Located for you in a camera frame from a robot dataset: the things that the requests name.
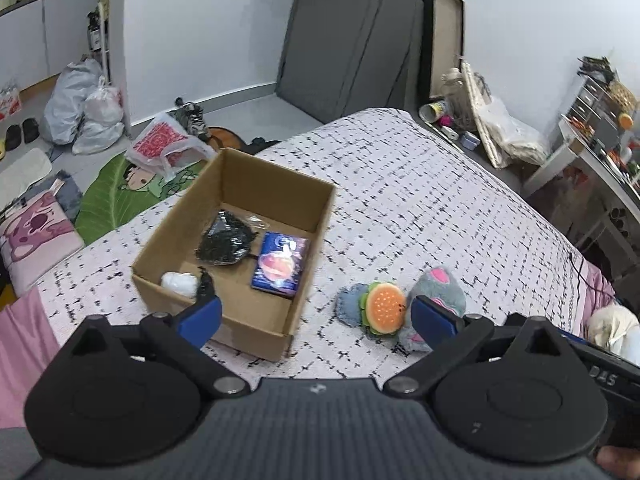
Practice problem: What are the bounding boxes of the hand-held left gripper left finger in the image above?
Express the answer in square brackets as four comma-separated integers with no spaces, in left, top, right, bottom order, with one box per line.
[65,294,251,400]

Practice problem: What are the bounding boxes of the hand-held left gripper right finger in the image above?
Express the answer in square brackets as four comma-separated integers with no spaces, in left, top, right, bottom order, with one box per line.
[384,295,571,400]

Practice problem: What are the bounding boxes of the grey pink plush toy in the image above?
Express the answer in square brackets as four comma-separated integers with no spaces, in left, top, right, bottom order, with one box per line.
[397,266,467,356]

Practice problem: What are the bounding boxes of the white soft bundle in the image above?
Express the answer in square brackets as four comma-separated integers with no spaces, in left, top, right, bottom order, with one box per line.
[160,271,200,301]

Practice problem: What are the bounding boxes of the burger plush toy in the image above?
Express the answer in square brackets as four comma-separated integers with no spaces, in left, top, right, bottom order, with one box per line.
[359,281,407,342]

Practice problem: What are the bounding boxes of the brown cardboard box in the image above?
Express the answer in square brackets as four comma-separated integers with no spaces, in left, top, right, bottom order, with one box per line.
[131,147,337,362]

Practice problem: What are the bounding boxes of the black item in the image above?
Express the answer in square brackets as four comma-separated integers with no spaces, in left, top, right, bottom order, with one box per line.
[196,210,258,267]

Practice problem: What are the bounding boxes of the blue tissue packet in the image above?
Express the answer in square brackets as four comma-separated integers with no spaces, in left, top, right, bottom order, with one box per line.
[250,231,311,299]

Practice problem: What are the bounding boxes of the person's right hand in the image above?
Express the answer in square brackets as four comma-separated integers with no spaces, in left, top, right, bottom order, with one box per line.
[596,446,636,480]

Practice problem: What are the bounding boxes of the pastel crumpled blanket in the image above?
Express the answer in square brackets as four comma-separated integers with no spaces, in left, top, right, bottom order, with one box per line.
[587,305,640,356]

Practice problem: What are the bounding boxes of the blue denim plush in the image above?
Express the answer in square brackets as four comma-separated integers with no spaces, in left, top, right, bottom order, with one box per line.
[335,284,373,333]

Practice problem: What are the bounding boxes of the pink bed sheet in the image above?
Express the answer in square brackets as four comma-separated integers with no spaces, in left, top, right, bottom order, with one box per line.
[565,260,618,341]

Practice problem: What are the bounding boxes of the green cartoon rug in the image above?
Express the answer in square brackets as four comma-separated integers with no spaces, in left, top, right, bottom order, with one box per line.
[75,152,211,246]

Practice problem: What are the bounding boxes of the brown round cushion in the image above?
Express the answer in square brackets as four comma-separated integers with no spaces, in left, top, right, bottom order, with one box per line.
[206,127,251,153]

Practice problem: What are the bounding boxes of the red print plastic bag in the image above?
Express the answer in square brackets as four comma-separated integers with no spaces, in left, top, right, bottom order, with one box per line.
[124,114,216,181]

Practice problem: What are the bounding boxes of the denim clothes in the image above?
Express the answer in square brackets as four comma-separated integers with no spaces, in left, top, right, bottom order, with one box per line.
[37,170,83,223]

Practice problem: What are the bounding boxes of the pink cloth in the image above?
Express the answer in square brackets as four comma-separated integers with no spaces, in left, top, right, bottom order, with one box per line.
[0,287,61,401]

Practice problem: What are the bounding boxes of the pink cartoon pillow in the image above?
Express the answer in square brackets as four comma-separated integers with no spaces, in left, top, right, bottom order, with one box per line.
[0,192,86,298]

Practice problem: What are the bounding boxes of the black white sneakers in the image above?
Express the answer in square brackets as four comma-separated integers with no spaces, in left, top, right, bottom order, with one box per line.
[175,97,211,136]

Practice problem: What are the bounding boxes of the white tote bags pile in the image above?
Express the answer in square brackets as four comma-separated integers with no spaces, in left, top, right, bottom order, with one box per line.
[475,95,548,166]

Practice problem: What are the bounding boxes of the paper cup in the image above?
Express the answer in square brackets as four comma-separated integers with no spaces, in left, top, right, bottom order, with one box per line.
[419,100,451,122]

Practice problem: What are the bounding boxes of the white garbage bag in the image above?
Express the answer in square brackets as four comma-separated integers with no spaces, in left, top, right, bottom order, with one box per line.
[72,77,126,156]

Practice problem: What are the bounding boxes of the white desk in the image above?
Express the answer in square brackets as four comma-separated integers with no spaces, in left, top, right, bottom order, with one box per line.
[522,115,640,261]

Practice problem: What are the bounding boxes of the white floor mat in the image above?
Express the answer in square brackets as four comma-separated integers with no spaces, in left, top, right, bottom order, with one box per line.
[0,147,53,206]

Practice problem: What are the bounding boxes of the beige bottle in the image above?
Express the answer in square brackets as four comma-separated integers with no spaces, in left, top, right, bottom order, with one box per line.
[441,67,463,101]

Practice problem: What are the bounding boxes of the grey garbage bag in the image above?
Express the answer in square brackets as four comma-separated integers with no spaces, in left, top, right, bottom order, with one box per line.
[39,58,103,145]

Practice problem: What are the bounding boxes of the grey drawer organizer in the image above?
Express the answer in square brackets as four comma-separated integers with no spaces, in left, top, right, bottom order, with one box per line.
[570,80,608,126]

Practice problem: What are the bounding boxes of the black framed board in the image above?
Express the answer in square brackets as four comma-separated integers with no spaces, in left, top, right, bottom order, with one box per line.
[415,0,466,106]

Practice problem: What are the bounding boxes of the white standing rack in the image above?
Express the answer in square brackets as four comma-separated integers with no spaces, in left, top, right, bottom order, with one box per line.
[87,2,111,81]

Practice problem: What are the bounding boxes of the wicker basket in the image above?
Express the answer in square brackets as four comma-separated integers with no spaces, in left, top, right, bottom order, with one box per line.
[607,81,638,116]

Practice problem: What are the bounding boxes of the grey door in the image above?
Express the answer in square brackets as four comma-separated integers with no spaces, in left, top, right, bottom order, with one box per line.
[275,0,426,123]

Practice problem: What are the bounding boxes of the black clutter on organizer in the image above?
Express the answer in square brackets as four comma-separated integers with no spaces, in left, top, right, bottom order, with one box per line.
[577,56,616,83]

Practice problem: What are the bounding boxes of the white cabinet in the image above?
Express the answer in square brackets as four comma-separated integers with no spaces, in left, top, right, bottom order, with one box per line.
[0,0,111,91]

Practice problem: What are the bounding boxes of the black cable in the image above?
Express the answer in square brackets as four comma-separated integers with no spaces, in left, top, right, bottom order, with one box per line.
[567,252,616,301]

